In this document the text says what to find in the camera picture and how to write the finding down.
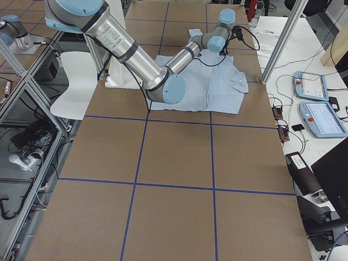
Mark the light blue button-up shirt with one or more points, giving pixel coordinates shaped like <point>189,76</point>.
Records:
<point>212,83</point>

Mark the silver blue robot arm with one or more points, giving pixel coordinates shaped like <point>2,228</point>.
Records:
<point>161,84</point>

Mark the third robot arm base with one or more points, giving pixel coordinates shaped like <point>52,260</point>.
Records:
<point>16,37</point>

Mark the upper orange circuit board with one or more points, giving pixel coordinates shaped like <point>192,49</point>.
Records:
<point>277,112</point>

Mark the orange circuit board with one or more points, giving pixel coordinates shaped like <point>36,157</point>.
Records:
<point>277,112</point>
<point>283,133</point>

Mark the lower orange circuit board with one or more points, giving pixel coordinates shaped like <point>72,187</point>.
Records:
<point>283,133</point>

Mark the white moulded chair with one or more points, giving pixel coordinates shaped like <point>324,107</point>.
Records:
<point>81,73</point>

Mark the upper blue teach pendant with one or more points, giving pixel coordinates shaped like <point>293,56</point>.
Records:
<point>310,86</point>

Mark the blue teach pendant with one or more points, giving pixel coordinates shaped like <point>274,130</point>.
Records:
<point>322,120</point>
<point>310,86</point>

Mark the clear plastic bottle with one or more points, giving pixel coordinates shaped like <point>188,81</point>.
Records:
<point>255,18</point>

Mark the lower blue teach pendant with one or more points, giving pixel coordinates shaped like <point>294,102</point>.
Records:
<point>322,120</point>

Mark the white power strip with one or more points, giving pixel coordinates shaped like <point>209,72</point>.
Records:
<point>28,162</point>

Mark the black monitor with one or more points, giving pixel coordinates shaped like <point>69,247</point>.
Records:
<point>331,173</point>

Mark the grey aluminium frame post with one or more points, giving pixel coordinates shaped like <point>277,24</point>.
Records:
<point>283,39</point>

